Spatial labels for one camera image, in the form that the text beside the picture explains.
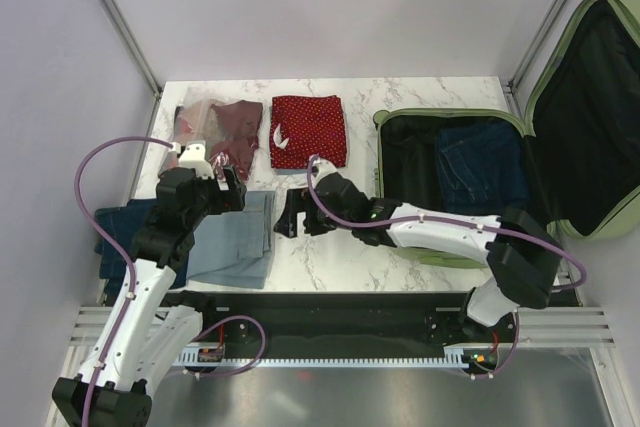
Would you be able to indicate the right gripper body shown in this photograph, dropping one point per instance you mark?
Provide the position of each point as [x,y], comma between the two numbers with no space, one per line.
[317,220]

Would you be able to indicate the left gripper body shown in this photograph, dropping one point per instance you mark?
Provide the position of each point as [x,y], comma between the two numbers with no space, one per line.
[213,199]

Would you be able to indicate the light blue jeans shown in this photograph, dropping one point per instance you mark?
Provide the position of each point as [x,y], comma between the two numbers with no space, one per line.
[234,249]

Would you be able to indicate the red polka dot garment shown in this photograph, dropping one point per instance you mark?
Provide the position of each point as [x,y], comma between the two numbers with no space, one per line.
[304,126]

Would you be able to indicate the dark blue jeans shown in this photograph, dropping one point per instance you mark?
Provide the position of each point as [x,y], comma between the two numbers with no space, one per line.
[479,169]
[122,223]

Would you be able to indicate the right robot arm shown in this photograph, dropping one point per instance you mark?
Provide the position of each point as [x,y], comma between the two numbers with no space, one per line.
[522,258]

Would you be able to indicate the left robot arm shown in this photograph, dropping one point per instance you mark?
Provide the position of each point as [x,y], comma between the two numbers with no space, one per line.
[116,383]

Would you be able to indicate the clear bag with maroon clothes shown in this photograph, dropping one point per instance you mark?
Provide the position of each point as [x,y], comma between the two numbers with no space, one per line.
[228,127]

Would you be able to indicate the green open suitcase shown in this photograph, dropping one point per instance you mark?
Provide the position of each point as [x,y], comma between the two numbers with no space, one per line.
[579,134]

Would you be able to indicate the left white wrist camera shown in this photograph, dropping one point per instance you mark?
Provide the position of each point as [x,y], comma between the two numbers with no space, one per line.
[193,155]

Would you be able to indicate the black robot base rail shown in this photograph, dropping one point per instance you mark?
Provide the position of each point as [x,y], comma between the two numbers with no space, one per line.
[335,327]

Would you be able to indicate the right aluminium frame post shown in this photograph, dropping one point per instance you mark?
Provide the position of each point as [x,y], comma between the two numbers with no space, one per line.
[511,85]

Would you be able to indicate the aluminium frame post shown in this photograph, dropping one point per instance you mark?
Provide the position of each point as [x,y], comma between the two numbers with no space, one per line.
[511,85]
[132,46]

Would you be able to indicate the left aluminium frame post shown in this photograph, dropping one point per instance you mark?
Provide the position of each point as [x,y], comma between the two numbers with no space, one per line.
[132,46]

